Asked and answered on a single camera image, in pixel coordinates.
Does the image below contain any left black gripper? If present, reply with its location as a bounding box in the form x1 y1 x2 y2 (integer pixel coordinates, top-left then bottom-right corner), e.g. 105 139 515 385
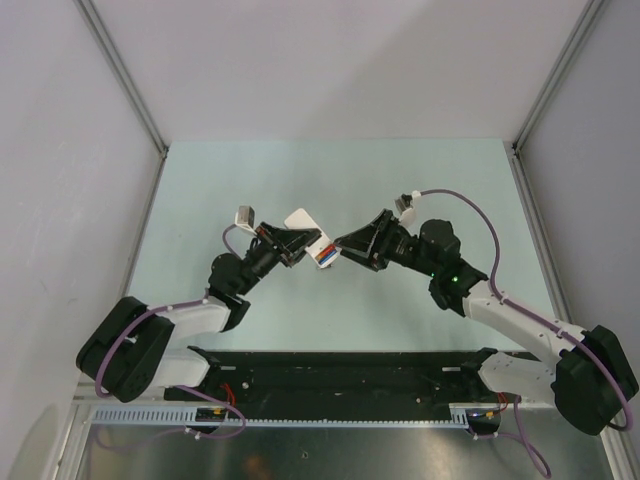
235 221 320 296

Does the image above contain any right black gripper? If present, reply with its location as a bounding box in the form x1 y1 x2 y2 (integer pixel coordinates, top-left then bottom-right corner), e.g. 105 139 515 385
334 209 439 278

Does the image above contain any white red remote control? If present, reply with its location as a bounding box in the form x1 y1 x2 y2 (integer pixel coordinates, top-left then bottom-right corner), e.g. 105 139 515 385
284 208 341 270

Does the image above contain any red battery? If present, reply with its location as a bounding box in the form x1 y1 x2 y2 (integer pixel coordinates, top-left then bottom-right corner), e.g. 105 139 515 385
318 245 336 260

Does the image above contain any blue battery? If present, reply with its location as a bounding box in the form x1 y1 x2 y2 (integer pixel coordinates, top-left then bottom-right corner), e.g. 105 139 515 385
322 251 339 265

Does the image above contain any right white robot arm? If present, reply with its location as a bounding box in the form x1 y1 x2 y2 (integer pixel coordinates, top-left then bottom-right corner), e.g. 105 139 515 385
336 210 639 435

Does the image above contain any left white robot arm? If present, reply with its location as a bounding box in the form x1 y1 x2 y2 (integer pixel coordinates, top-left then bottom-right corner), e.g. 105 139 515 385
76 223 322 403

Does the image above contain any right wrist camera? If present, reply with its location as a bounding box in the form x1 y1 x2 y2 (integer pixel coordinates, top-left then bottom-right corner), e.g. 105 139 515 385
394 194 416 227

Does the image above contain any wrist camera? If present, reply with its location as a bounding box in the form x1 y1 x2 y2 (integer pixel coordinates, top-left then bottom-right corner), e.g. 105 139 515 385
394 194 416 227
234 205 257 237

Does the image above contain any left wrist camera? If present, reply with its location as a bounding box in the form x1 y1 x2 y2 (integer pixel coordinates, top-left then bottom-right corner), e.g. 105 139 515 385
234 205 257 237

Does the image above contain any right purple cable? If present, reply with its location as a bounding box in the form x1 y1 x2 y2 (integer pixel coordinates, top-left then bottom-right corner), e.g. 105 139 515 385
412 188 634 432

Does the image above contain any purple cable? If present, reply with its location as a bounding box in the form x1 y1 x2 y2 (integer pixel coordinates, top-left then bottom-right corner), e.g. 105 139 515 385
93 223 241 399
412 188 634 432

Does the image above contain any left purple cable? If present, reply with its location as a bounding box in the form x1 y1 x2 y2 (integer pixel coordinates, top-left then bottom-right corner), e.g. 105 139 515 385
93 223 241 399

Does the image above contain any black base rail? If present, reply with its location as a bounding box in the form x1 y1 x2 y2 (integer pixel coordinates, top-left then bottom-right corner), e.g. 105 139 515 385
196 351 511 423

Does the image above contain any grey cable duct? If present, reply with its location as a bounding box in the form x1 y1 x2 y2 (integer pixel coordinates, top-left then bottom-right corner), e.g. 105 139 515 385
89 403 481 429

